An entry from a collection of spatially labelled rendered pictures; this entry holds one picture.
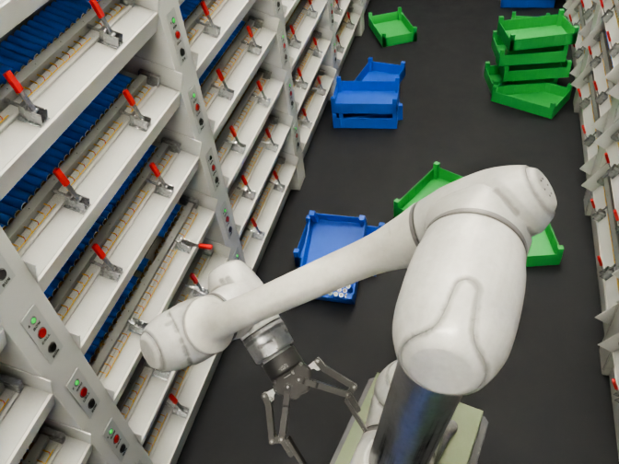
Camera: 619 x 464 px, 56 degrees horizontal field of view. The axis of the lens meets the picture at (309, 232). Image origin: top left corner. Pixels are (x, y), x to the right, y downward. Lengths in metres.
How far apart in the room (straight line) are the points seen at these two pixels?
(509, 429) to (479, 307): 1.19
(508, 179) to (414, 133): 2.01
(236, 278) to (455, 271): 0.59
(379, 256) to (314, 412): 0.99
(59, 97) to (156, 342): 0.46
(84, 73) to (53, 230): 0.29
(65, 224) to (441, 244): 0.71
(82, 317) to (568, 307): 1.51
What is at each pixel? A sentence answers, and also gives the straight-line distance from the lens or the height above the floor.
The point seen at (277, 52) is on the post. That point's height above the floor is 0.63.
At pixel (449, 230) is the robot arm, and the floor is 1.09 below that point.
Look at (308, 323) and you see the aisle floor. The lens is 2.01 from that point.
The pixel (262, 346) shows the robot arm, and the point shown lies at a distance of 1.16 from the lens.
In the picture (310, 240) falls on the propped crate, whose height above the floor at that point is 0.10.
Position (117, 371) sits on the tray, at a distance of 1.39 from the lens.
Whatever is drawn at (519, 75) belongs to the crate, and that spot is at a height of 0.11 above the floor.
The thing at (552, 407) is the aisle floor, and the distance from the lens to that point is 1.89.
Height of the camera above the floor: 1.59
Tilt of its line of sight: 44 degrees down
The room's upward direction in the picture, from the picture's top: 8 degrees counter-clockwise
